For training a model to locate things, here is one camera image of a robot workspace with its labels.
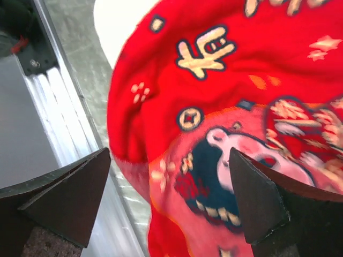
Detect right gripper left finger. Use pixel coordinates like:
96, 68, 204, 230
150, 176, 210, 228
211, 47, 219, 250
1, 148, 111, 256

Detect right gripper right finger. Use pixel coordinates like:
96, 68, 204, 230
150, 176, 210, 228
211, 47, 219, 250
229, 148, 342, 256

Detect red pillowcase grey print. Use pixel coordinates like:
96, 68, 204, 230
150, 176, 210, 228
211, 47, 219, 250
107, 1, 342, 256

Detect white pillow yellow edge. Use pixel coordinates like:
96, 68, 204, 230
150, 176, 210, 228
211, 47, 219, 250
93, 0, 158, 67

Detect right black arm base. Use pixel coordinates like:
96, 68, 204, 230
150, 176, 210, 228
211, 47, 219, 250
1, 1, 58, 76

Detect aluminium mounting rail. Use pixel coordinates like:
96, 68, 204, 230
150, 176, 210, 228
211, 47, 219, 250
25, 1, 150, 256

